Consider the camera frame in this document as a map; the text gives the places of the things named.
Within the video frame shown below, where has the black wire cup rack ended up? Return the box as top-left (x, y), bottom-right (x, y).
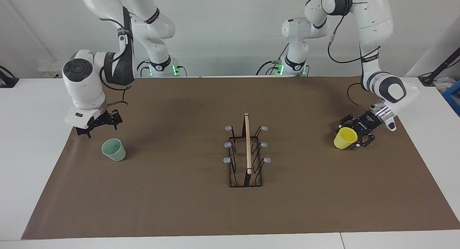
top-left (224, 112), bottom-right (272, 188)

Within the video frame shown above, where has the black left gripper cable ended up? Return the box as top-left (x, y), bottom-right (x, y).
top-left (327, 12), bottom-right (381, 113)

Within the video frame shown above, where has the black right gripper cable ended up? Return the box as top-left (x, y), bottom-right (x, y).
top-left (99, 53), bottom-right (135, 107)

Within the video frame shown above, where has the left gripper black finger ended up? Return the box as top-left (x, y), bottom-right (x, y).
top-left (338, 114), bottom-right (360, 129)
top-left (354, 132), bottom-right (375, 148)

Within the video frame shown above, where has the crumpled clear plastic bag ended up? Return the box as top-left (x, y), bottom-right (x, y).
top-left (434, 77), bottom-right (457, 94)

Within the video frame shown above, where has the yellow plastic cup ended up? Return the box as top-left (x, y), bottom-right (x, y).
top-left (333, 127), bottom-right (358, 149)

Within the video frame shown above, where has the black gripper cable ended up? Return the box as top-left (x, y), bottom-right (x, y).
top-left (99, 53), bottom-right (135, 107)
top-left (327, 12), bottom-right (381, 113)

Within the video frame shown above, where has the black clamp mount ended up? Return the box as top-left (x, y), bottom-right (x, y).
top-left (0, 65), bottom-right (19, 88)

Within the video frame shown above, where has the blue box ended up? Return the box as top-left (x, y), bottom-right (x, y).
top-left (442, 80), bottom-right (460, 116)

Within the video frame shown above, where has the brown table mat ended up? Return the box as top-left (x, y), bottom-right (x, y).
top-left (21, 76), bottom-right (460, 240)

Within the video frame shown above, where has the black camera stand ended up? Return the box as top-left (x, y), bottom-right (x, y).
top-left (418, 47), bottom-right (460, 87)

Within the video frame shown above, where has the green plastic cup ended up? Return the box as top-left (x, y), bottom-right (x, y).
top-left (101, 138), bottom-right (127, 162)

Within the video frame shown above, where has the black base cable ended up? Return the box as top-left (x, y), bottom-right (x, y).
top-left (256, 61), bottom-right (279, 76)

